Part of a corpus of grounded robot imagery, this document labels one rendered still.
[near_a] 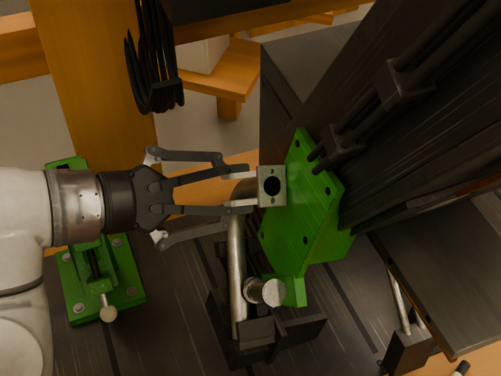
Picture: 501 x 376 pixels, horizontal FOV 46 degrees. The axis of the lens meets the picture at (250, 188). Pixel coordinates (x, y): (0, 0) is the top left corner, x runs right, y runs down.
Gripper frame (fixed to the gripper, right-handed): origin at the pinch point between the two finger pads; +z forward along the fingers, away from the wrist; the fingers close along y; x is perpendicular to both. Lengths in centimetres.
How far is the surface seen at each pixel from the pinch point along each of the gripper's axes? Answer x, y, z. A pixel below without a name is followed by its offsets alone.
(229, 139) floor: 165, 16, 70
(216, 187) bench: 40.9, -0.6, 11.8
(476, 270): -13.9, -13.4, 25.3
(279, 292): -0.1, -14.6, 3.0
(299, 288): -2.5, -14.0, 4.8
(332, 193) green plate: -13.0, -1.2, 4.3
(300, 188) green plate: -5.6, -0.5, 4.3
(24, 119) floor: 212, 34, -8
